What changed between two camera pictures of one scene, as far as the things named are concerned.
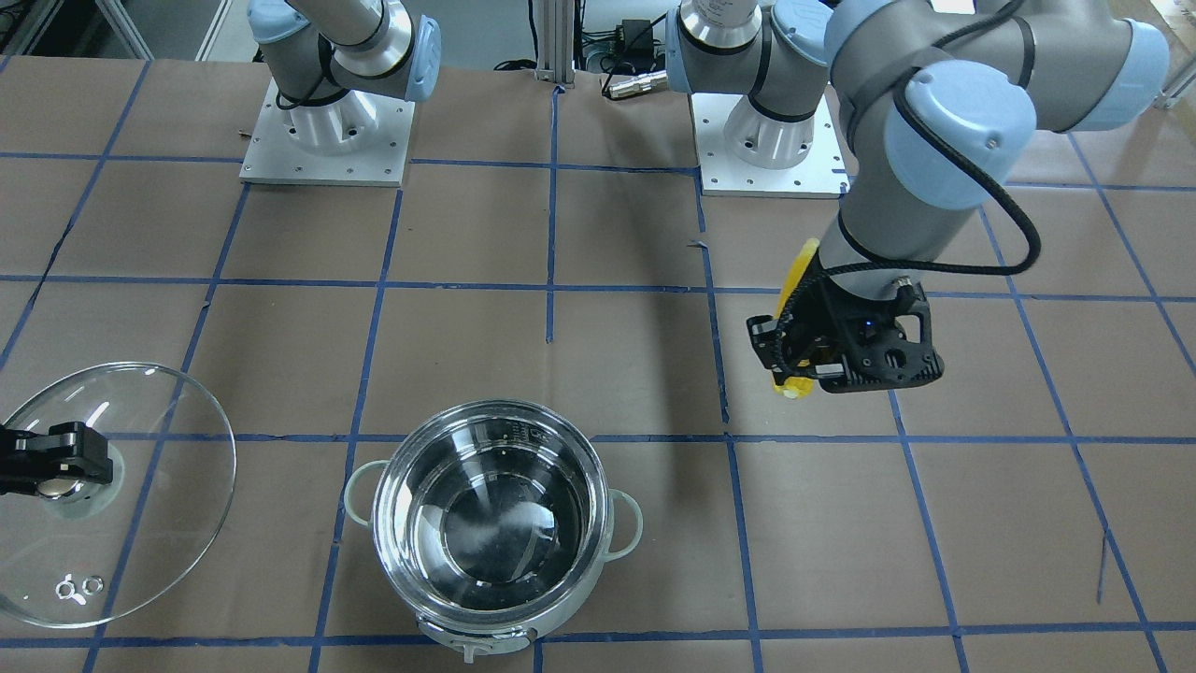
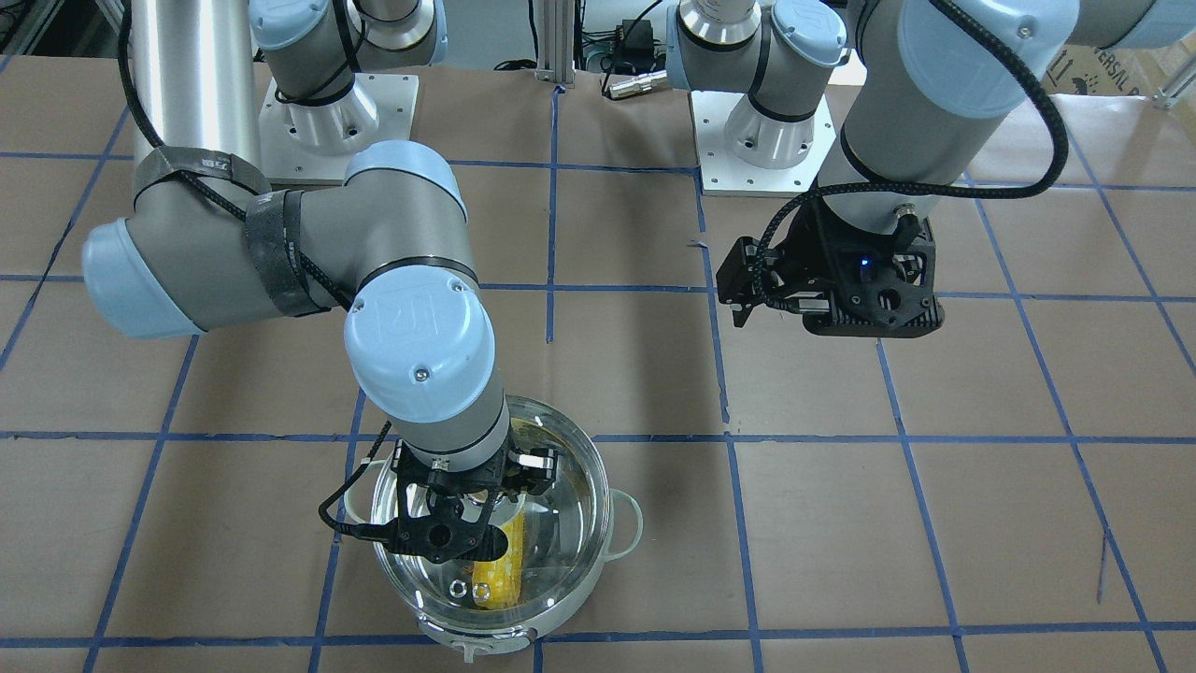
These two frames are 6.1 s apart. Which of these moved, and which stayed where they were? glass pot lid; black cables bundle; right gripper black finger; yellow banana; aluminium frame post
Moved: glass pot lid; right gripper black finger; yellow banana
Stayed: black cables bundle; aluminium frame post
